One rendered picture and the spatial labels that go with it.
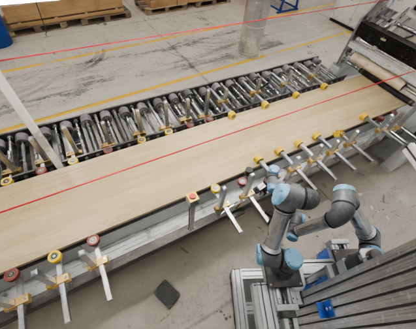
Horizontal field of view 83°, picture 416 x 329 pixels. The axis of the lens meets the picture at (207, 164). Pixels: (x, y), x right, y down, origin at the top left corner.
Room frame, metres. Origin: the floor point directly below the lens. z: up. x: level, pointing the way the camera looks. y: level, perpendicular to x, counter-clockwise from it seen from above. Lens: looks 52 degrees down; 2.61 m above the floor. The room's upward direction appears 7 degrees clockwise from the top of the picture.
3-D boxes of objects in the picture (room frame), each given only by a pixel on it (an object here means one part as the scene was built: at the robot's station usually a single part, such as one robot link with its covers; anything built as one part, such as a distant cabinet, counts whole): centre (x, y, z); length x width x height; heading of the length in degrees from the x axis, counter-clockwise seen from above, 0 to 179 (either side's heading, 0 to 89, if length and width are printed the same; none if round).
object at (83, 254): (0.39, 0.69, 0.88); 0.03 x 0.03 x 0.48; 34
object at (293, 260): (0.46, -0.55, 1.21); 0.13 x 0.12 x 0.14; 86
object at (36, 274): (0.25, 0.90, 0.88); 0.03 x 0.03 x 0.48; 34
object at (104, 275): (0.37, 0.63, 0.84); 0.43 x 0.03 x 0.04; 34
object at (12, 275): (0.26, 1.15, 0.85); 0.08 x 0.08 x 0.11
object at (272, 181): (0.93, -0.47, 1.29); 0.11 x 0.11 x 0.08; 86
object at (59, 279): (0.26, 0.88, 0.84); 0.13 x 0.06 x 0.05; 124
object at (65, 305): (0.23, 0.84, 0.84); 0.43 x 0.03 x 0.04; 34
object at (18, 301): (0.12, 1.08, 0.81); 0.13 x 0.06 x 0.05; 124
